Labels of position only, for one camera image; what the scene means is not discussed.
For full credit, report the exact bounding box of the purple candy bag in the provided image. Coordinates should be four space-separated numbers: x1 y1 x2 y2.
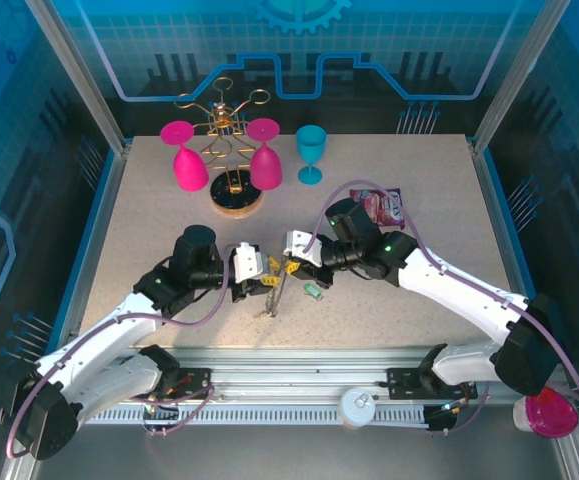
349 187 408 231

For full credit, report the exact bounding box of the white cup with pink lid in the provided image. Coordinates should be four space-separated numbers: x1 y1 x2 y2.
512 387 579 440

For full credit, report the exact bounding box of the gold wire glass rack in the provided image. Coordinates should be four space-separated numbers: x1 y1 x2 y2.
173 77 271 219

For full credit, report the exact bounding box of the aluminium frame post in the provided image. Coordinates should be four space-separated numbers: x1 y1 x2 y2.
471 0 573 154
22 0 133 154

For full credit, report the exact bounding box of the pink plastic goblet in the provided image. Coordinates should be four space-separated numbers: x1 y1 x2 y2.
159 119 211 193
246 117 285 191

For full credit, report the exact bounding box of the teal plastic goblet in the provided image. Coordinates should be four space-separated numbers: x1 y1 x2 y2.
295 124 328 185

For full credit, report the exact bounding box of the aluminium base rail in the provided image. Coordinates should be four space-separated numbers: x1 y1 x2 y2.
28 347 573 407

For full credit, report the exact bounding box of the white slotted cable duct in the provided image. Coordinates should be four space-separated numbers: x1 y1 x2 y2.
81 405 428 426

